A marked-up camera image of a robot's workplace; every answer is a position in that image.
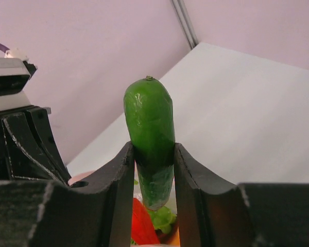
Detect clear zip top bag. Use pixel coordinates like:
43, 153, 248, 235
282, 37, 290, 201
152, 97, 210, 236
131, 172, 179, 246

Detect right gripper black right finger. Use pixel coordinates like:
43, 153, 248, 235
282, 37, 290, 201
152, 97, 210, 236
174, 144, 309, 246

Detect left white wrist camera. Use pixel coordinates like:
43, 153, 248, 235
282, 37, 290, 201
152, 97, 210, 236
0, 48, 38, 111

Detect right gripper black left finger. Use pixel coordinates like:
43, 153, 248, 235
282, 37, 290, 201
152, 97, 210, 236
0, 143, 134, 246

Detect red toy carrot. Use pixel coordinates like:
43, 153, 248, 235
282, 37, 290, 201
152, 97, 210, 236
131, 198, 160, 245

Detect green toy grapes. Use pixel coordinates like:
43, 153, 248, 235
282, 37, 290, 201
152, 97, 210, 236
148, 206, 177, 234

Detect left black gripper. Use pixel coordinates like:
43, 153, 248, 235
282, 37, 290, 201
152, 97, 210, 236
0, 105, 71, 185

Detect green toy chili pepper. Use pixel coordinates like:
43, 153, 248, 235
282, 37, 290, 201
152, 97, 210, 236
123, 75, 176, 211

